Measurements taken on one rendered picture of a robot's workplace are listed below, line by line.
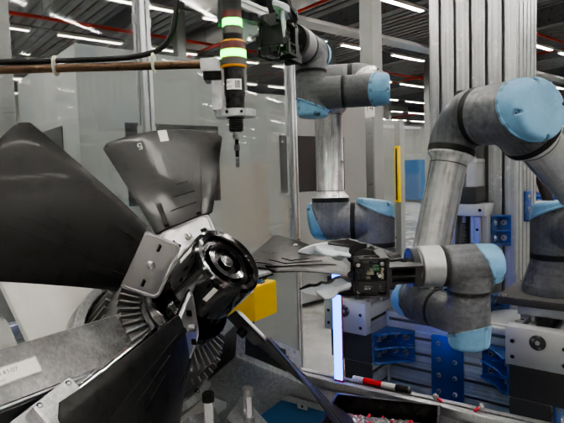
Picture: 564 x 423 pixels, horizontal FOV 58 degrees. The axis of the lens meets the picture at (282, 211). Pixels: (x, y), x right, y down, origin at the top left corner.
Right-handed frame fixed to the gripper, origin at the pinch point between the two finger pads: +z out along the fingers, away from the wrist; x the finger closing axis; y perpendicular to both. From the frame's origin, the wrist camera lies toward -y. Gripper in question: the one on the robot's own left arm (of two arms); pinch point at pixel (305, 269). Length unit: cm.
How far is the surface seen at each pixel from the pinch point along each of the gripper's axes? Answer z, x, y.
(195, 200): 18.8, -13.9, 0.7
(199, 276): 16.9, -5.5, 18.6
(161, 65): 23.1, -37.0, 0.1
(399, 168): -174, 42, -545
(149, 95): 41, -36, -78
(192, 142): 20.2, -23.5, -11.1
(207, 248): 16.0, -8.4, 13.5
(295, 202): -9, 11, -139
